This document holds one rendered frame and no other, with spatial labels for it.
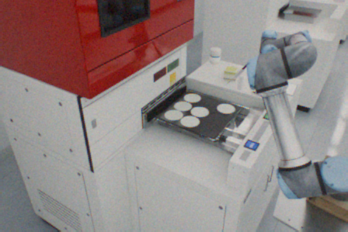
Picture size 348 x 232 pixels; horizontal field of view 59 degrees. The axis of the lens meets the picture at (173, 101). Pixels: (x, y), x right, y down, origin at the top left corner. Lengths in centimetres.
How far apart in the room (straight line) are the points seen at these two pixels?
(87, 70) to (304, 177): 85
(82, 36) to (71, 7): 10
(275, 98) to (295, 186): 32
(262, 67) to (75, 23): 65
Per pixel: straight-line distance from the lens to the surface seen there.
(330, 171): 118
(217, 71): 201
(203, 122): 163
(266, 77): 113
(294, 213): 139
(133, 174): 167
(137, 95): 154
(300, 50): 114
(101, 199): 163
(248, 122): 170
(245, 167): 131
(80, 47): 114
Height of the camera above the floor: 184
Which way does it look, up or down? 31 degrees down
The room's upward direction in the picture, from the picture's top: straight up
